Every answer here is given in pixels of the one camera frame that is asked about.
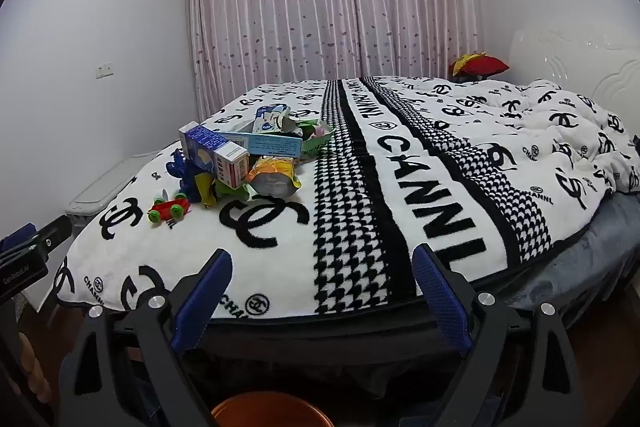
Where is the black and white printed blanket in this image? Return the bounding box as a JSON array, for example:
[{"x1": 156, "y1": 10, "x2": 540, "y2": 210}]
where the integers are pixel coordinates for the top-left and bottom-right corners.
[{"x1": 52, "y1": 77, "x2": 640, "y2": 320}]

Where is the blue plastic toy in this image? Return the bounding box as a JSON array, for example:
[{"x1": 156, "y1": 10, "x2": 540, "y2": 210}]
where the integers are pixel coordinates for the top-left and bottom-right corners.
[{"x1": 165, "y1": 148, "x2": 201, "y2": 195}]

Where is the green and yellow wrapper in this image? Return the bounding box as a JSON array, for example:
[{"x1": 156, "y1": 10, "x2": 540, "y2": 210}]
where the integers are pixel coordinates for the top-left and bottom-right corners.
[{"x1": 192, "y1": 172, "x2": 251, "y2": 209}]

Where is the white plastic storage box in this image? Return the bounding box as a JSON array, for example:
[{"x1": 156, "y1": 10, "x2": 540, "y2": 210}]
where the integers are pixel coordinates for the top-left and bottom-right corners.
[{"x1": 65, "y1": 154, "x2": 161, "y2": 228}]

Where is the green paper packet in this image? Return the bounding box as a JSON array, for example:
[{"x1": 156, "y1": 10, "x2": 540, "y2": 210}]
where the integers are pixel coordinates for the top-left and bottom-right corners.
[{"x1": 295, "y1": 118, "x2": 335, "y2": 155}]

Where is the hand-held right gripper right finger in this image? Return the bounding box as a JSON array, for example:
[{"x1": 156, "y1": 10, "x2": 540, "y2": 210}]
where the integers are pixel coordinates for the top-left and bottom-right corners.
[{"x1": 412, "y1": 243, "x2": 583, "y2": 427}]

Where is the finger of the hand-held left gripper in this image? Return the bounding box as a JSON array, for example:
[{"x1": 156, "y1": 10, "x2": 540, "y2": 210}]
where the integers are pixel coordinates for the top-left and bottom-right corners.
[{"x1": 0, "y1": 214, "x2": 74, "y2": 264}]

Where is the person's left hand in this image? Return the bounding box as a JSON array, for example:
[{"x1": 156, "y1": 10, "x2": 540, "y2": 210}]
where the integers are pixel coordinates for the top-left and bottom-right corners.
[{"x1": 19, "y1": 332, "x2": 54, "y2": 405}]

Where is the striped green medicine box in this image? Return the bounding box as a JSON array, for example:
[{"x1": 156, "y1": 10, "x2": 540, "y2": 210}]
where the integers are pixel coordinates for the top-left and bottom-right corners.
[{"x1": 212, "y1": 131, "x2": 304, "y2": 159}]

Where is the blue and white carton box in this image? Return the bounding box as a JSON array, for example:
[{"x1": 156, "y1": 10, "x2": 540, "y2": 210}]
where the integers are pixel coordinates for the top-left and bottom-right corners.
[{"x1": 179, "y1": 122, "x2": 249, "y2": 182}]

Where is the red and green toy car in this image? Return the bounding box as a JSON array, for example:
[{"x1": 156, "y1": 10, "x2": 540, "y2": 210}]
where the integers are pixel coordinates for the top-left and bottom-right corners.
[{"x1": 147, "y1": 197, "x2": 192, "y2": 225}]

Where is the small white and pink box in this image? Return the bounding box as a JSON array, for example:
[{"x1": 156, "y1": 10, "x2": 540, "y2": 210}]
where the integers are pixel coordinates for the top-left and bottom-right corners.
[{"x1": 215, "y1": 151, "x2": 251, "y2": 188}]

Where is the white glossy headboard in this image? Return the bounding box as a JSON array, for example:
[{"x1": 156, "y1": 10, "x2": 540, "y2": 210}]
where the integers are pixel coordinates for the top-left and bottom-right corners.
[{"x1": 507, "y1": 24, "x2": 640, "y2": 108}]

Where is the blue and white milk carton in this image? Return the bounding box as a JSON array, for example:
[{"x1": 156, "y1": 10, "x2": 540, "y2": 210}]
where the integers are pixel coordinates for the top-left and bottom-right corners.
[{"x1": 250, "y1": 104, "x2": 301, "y2": 138}]

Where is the yellow snack bag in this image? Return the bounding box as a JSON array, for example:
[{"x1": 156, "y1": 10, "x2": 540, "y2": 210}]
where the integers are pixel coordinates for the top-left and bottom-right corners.
[{"x1": 244, "y1": 155, "x2": 303, "y2": 198}]

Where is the orange plastic bin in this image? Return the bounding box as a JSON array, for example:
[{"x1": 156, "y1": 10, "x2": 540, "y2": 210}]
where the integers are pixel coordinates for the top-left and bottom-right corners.
[{"x1": 210, "y1": 389, "x2": 336, "y2": 427}]

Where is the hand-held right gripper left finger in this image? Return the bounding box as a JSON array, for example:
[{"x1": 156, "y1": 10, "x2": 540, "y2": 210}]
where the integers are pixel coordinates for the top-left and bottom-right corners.
[{"x1": 59, "y1": 248, "x2": 234, "y2": 427}]

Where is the dark bed base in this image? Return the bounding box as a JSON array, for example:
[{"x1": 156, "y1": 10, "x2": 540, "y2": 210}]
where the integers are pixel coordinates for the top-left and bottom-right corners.
[{"x1": 112, "y1": 227, "x2": 601, "y2": 408}]

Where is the grey bed sheet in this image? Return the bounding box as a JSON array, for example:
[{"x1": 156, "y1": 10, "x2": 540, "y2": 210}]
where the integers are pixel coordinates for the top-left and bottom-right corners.
[{"x1": 515, "y1": 192, "x2": 640, "y2": 323}]

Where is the red and yellow cushion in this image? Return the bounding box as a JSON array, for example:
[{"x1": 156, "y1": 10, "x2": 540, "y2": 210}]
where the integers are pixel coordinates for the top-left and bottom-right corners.
[{"x1": 448, "y1": 53, "x2": 510, "y2": 80}]

